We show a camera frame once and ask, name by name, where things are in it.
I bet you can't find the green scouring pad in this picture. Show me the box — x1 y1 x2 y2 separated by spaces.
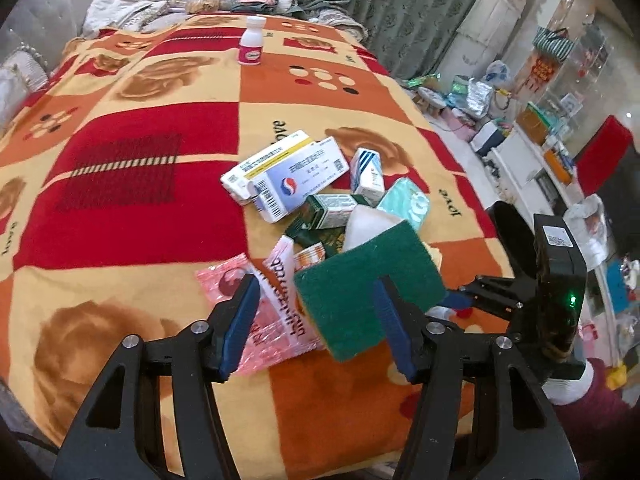
292 220 448 363

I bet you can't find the silver foil bag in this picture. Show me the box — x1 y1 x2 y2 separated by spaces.
457 80 493 118

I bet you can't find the white quilt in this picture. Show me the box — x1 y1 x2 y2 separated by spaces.
82 0 188 36

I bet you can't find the small white blue striped box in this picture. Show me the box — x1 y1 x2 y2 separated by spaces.
349 147 386 207

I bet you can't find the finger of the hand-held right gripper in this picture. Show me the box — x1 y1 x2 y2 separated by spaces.
440 291 523 322
459 274 538 298

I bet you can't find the grey tufted headboard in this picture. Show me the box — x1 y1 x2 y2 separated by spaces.
0 0 121 61

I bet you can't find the green white medicine box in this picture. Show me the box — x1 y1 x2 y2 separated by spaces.
300 193 360 231

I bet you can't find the white red sachet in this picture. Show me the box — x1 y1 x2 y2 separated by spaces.
247 237 326 361

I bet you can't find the red cloth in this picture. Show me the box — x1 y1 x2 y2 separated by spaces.
575 115 636 196

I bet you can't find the white blue box round logo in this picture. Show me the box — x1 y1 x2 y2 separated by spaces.
247 136 351 224

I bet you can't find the white cabinet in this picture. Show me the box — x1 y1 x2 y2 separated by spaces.
490 127 576 211

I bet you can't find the teal tissue packet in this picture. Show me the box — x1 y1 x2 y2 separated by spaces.
376 177 431 233

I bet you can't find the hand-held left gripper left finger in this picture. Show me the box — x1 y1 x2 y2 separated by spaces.
50 274 262 480

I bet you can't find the green striped tote bag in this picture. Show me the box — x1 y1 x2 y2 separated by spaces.
532 27 576 61

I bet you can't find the white foam sponge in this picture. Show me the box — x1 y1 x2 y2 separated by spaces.
342 205 406 253

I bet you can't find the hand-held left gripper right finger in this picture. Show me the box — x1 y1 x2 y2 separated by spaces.
372 276 576 480

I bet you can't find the pink plastic wrapper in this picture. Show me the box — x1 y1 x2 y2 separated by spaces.
195 252 281 376

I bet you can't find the small orange sachet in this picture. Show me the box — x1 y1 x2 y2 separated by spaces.
294 242 326 273

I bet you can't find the white pill bottle pink label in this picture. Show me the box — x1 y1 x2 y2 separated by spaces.
237 15 266 66

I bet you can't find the white box with yellow stripe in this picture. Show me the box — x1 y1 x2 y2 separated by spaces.
220 130 313 206

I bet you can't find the blue white storage box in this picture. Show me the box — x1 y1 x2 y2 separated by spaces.
471 122 507 157

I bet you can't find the white blue plastic bag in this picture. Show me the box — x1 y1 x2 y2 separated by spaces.
482 60 512 86

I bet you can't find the cloth covered standing air conditioner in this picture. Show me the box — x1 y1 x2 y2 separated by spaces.
435 0 532 81

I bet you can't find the person's right forearm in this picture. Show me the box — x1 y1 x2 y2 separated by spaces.
542 357 637 463

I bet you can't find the green patterned curtain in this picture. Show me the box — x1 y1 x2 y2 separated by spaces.
220 0 501 81

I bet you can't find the pillow with beaded trim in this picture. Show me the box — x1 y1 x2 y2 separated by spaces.
0 47 51 131

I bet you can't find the orange red printed blanket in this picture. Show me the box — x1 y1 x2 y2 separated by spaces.
0 12 516 480

